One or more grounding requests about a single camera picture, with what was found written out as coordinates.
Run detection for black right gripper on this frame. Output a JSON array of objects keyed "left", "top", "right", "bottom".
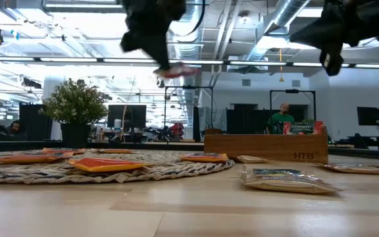
[{"left": 289, "top": 9, "right": 359, "bottom": 77}]

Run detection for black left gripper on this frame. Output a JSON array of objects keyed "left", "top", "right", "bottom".
[{"left": 125, "top": 16, "right": 178, "bottom": 72}]

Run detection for red strawberry tea packet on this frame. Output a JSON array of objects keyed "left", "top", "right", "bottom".
[
  {"left": 153, "top": 62, "right": 200, "bottom": 80},
  {"left": 283, "top": 120, "right": 324, "bottom": 136}
]

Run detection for wooden tea box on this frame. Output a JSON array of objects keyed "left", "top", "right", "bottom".
[{"left": 204, "top": 126, "right": 329, "bottom": 164}]

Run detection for gold vanilla tea packet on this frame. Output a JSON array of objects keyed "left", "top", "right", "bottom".
[
  {"left": 316, "top": 163, "right": 379, "bottom": 176},
  {"left": 236, "top": 155, "right": 270, "bottom": 165},
  {"left": 240, "top": 165, "right": 343, "bottom": 194}
]

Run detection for yellow hanging pendant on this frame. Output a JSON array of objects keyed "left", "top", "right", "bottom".
[{"left": 278, "top": 48, "right": 285, "bottom": 83}]

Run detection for black computer monitor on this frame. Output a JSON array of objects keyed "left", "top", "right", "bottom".
[{"left": 107, "top": 104, "right": 147, "bottom": 129}]

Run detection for red fabric bundle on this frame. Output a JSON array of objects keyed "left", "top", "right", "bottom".
[{"left": 170, "top": 122, "right": 186, "bottom": 138}]

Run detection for small black monitor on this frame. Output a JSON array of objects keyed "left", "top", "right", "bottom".
[{"left": 356, "top": 106, "right": 379, "bottom": 126}]

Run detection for person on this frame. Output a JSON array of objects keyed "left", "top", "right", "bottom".
[
  {"left": 266, "top": 102, "right": 296, "bottom": 135},
  {"left": 7, "top": 120, "right": 25, "bottom": 136}
]

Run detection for green artificial plant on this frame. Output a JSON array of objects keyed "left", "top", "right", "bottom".
[{"left": 38, "top": 78, "right": 110, "bottom": 125}]

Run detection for black desk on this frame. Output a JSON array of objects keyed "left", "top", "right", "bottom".
[{"left": 346, "top": 133, "right": 379, "bottom": 151}]

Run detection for black divider screens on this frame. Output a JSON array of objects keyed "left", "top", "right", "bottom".
[{"left": 226, "top": 103, "right": 271, "bottom": 134}]

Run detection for woven round placemat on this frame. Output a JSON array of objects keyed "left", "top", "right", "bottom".
[{"left": 0, "top": 148, "right": 236, "bottom": 184}]

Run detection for black plant pot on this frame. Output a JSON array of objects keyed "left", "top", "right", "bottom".
[{"left": 60, "top": 122, "right": 91, "bottom": 149}]

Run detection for black partition panel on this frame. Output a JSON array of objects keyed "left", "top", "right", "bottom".
[{"left": 18, "top": 103, "right": 53, "bottom": 142}]

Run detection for straight silver ventilation duct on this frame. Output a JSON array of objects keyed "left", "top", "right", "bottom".
[{"left": 166, "top": 3, "right": 204, "bottom": 60}]

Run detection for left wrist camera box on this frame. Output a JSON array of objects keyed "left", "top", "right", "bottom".
[{"left": 120, "top": 29, "right": 144, "bottom": 53}]

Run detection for black metal frame stand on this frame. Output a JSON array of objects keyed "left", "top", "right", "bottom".
[
  {"left": 163, "top": 85, "right": 215, "bottom": 143},
  {"left": 269, "top": 88, "right": 317, "bottom": 122}
]

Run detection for long ceiling light rail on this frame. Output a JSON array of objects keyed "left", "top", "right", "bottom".
[{"left": 0, "top": 56, "right": 379, "bottom": 69}]

